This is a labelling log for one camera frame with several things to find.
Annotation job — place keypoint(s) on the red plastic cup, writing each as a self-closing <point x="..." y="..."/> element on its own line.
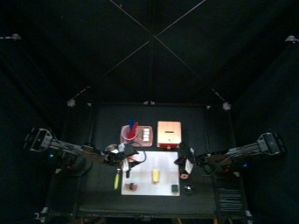
<point x="129" y="134"/>

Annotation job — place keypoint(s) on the blue toy utensil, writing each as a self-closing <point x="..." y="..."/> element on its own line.
<point x="132" y="122"/>

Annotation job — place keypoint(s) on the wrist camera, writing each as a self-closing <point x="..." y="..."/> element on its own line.
<point x="130" y="149"/>
<point x="185" y="150"/>

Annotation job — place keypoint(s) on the small picture block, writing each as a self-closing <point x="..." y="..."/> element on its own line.
<point x="146" y="134"/>
<point x="146" y="139"/>
<point x="146" y="130"/>

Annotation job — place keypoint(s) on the red toy utensil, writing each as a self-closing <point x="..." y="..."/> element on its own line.
<point x="134" y="129"/>

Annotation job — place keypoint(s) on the yellow green toy knife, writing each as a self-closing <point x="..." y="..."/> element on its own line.
<point x="117" y="180"/>

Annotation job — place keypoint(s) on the white cutting board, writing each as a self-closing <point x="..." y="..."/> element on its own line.
<point x="168" y="166"/>

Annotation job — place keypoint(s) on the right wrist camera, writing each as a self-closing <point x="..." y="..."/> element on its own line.
<point x="185" y="150"/>

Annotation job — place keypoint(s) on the dark green toy block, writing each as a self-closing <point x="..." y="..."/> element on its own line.
<point x="176" y="188"/>

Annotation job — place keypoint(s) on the yellow toy egg piece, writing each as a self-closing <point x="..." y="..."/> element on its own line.
<point x="156" y="176"/>

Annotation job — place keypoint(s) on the wooden box with red drawer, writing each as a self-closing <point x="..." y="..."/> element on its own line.
<point x="170" y="132"/>

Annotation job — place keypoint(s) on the round metal bowl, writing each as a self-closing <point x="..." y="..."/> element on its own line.
<point x="111" y="148"/>

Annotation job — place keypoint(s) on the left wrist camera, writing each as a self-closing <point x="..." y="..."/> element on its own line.
<point x="130" y="149"/>

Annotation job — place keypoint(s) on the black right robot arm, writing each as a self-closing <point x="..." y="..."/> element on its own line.
<point x="253" y="150"/>

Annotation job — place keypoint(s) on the metal frame pole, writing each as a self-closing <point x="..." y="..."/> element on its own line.
<point x="150" y="73"/>

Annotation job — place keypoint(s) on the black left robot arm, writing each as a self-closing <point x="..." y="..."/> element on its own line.
<point x="62" y="145"/>

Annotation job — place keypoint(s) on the silver frame bracket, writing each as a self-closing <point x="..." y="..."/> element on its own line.
<point x="15" y="37"/>
<point x="71" y="102"/>
<point x="148" y="102"/>
<point x="226" y="106"/>
<point x="292" y="38"/>

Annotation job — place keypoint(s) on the white text label sticker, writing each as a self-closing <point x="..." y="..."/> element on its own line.
<point x="229" y="201"/>

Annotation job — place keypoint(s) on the black round toy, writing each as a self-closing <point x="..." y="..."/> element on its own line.
<point x="189" y="190"/>

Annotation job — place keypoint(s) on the red sushi with green band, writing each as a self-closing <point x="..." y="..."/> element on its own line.
<point x="132" y="186"/>

